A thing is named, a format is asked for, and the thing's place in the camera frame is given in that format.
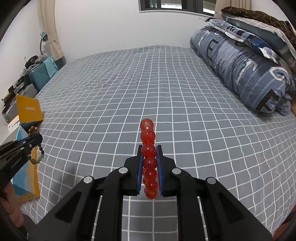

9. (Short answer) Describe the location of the grey hard suitcase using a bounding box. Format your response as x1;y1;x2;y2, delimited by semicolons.
1;83;38;123

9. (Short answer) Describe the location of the teal suitcase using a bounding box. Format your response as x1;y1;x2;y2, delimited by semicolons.
28;56;59;92

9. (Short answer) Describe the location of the dark framed window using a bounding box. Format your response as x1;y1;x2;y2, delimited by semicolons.
139;0;217;16

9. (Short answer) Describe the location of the blue yellow cardboard box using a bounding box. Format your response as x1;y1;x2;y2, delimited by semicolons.
1;94;44;203

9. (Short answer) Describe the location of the brown fuzzy blanket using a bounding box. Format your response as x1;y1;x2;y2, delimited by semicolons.
221;6;296;47

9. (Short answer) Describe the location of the person's left hand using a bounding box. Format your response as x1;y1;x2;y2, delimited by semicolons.
1;182;24;227

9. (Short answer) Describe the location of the brown green bead bracelet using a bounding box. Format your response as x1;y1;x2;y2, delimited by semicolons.
28;126;46;165

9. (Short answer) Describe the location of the rolled blue grey duvet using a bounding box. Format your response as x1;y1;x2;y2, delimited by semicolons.
190;26;295;116

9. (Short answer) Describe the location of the beige curtain left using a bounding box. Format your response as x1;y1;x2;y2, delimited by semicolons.
38;0;64;61

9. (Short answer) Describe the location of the blue patterned pillow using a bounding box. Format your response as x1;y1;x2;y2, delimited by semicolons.
205;14;295;77

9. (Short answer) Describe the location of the wooden headboard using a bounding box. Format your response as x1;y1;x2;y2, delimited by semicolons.
291;101;296;116

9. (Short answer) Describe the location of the red bead bracelet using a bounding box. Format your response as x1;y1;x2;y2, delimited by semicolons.
139;118;160;200

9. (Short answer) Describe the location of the dark clutter pile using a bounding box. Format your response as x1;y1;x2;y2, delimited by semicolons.
1;55;48;103

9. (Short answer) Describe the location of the blue desk lamp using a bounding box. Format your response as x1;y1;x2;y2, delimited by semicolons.
39;32;48;55

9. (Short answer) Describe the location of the grey checked bed sheet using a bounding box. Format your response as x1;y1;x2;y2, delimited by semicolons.
22;46;295;232

